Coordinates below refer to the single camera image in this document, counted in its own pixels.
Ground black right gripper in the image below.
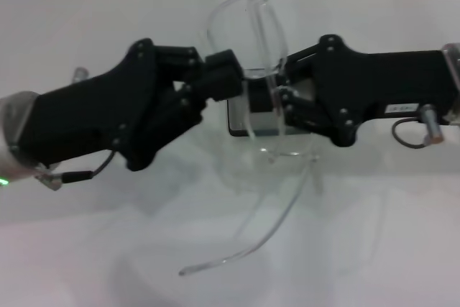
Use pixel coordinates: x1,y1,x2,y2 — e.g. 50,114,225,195
285,35,456,148

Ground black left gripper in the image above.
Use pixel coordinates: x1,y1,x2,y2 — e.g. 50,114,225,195
21,38,237,173

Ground black glasses case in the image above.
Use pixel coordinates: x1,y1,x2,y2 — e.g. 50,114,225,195
226,76,318,138

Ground clear plastic glasses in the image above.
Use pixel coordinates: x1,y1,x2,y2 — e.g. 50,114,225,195
178,0,323,278

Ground silver left flange connector stub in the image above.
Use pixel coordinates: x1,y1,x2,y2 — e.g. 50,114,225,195
71,66,90,83

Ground right arm cable with plug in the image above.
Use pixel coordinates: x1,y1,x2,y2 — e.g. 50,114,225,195
391,103,446,150

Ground arm cable with plug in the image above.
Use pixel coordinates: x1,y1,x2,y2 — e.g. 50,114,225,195
34,150,116,191
391,103,446,150

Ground left arm cable with plug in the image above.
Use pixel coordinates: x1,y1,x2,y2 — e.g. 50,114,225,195
34,150,116,191

